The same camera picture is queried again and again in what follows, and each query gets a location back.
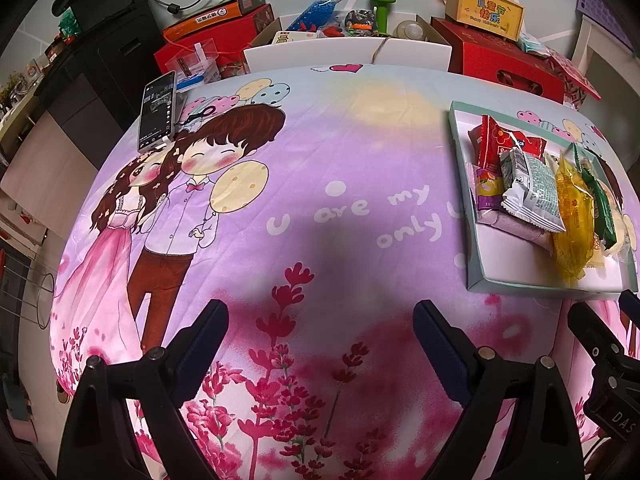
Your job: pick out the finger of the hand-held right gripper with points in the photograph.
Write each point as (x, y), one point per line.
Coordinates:
(631, 307)
(595, 337)

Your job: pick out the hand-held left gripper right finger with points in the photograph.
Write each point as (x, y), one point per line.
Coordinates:
(445, 352)

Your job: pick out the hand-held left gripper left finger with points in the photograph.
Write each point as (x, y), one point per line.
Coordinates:
(202, 350)

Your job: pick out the clear bag of round buns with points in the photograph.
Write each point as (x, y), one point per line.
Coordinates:
(622, 225)

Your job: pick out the yellow bread packet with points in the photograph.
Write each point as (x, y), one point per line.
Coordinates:
(572, 225)

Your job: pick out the teal rimmed white tray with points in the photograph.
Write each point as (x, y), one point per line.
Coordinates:
(520, 267)

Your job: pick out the dark green snack packet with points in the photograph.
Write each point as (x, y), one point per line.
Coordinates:
(600, 205)

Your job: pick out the pale green white snack packet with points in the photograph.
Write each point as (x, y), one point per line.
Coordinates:
(532, 192)

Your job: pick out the pink purple snack packet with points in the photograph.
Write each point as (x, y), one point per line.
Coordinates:
(492, 205)

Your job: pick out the clear packet green serrated edges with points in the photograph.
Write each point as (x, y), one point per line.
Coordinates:
(576, 156)

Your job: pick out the red snack packet white crosses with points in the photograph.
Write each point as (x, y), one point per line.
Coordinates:
(492, 142)

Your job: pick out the printed cartoon blanket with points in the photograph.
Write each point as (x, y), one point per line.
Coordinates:
(325, 235)

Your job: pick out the white board panel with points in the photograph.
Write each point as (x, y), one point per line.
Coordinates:
(50, 170)

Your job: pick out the smartphone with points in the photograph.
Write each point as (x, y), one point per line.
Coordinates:
(156, 112)

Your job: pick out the white shelf unit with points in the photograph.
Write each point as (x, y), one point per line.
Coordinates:
(590, 60)

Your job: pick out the blue white small box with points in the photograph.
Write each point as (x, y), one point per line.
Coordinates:
(190, 84)

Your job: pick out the red gift box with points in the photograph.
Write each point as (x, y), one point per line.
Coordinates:
(495, 65)

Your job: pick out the teal small packet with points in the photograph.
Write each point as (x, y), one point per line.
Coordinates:
(534, 44)

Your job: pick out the clear plastic box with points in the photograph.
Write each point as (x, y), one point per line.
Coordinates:
(197, 62)

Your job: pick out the purple plastic basket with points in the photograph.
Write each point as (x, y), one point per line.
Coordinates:
(607, 10)

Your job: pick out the black cabinet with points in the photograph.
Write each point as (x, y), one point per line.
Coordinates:
(115, 60)

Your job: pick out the cluttered side counter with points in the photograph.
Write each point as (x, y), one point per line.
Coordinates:
(25, 95)

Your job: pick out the white cardboard box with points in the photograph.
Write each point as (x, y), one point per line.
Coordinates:
(345, 55)

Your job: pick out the red cardboard box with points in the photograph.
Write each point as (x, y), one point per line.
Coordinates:
(240, 35)

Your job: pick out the white orange carton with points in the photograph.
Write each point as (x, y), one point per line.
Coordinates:
(295, 37)

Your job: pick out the orange long box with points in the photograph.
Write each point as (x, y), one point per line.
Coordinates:
(215, 15)

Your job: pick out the toy car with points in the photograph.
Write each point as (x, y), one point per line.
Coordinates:
(361, 22)

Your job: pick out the green dumbbell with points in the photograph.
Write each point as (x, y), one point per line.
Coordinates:
(381, 12)

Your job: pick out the green plastic bag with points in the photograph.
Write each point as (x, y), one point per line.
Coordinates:
(67, 24)

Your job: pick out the bottle of blue beads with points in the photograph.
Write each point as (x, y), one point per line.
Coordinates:
(315, 11)

